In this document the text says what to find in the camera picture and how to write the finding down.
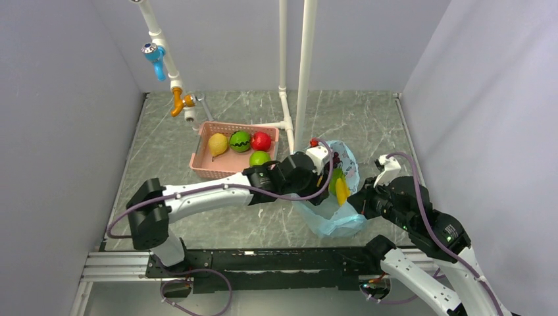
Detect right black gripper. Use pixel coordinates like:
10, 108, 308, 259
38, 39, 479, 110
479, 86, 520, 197
346, 174, 412, 230

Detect light blue plastic bag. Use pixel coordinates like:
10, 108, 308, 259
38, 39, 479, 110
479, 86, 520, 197
292, 140, 367, 238

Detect green fake lime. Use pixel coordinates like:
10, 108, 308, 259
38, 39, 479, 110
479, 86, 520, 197
249, 151, 272, 167

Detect red fake apple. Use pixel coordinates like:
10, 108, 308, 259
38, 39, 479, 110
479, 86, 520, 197
251, 131, 272, 151

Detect green fake watermelon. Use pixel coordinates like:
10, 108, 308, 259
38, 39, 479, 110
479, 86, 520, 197
229, 130, 251, 153

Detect yellow fake pear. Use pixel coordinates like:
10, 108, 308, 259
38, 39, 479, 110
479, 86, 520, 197
207, 133, 229, 157

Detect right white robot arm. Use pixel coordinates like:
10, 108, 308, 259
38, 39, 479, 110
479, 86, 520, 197
346, 176, 512, 315

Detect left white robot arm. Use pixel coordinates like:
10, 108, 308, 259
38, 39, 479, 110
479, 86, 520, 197
126, 146, 332, 277

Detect small green fake fruit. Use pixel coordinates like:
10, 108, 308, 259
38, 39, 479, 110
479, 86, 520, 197
328, 168, 345, 196

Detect yellow fake banana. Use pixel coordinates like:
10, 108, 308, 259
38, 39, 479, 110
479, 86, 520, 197
335, 177, 351, 206

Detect dark fake grapes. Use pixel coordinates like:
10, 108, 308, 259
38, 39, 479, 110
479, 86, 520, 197
332, 152, 341, 165

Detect pink plastic basket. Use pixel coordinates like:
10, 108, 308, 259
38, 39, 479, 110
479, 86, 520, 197
190, 122, 280, 179

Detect silver wrench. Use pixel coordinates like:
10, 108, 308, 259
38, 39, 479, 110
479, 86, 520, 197
195, 93, 214, 121

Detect orange plastic faucet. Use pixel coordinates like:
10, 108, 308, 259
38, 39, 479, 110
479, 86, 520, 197
170, 87, 195, 117

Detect blue plastic faucet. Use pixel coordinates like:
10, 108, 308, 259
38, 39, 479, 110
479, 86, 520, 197
141, 42, 166, 82

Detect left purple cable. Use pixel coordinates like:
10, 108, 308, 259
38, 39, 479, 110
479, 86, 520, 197
106, 138, 336, 316

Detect purple cable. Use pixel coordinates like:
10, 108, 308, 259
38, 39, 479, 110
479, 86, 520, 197
359, 151, 507, 316
106, 138, 336, 316

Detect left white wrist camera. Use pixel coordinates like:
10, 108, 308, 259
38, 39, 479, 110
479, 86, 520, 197
304, 138, 331, 174

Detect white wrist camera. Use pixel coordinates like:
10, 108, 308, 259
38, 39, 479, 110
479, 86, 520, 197
373, 155, 401, 188
304, 138, 331, 174

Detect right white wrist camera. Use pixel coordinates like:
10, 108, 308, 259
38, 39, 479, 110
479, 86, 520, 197
373, 155, 401, 188

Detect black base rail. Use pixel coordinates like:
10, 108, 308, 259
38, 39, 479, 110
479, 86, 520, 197
145, 247, 382, 294

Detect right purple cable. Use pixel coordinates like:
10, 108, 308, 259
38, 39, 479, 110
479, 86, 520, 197
359, 151, 507, 316

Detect white pvc pipe frame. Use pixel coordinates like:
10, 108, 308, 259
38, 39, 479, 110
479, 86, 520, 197
130, 0, 318, 153

